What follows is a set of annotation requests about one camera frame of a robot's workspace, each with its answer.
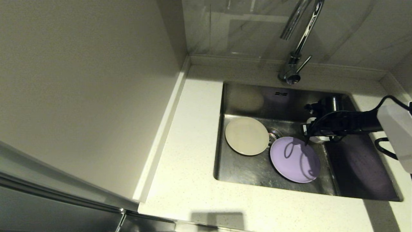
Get white round bowl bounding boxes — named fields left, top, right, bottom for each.
left=306, top=117, right=329, bottom=144

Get purple round plate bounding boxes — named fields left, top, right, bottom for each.
left=270, top=137, right=321, bottom=183

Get cream round plate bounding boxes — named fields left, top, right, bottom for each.
left=225, top=117, right=269, bottom=156

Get metal sink drain strainer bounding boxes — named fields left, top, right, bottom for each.
left=267, top=128, right=283, bottom=147

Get stainless steel sink basin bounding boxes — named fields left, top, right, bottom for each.
left=213, top=82, right=403, bottom=202

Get chrome gooseneck faucet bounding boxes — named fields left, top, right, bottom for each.
left=278, top=0, right=325, bottom=85

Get counter base cabinet front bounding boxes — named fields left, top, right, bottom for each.
left=114, top=209, right=176, bottom=232

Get grey tall cabinet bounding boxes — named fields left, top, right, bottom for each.
left=0, top=0, right=181, bottom=232

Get thick black cable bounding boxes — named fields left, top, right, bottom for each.
left=304, top=95, right=412, bottom=160

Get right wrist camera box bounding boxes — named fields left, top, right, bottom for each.
left=304, top=101, right=324, bottom=114

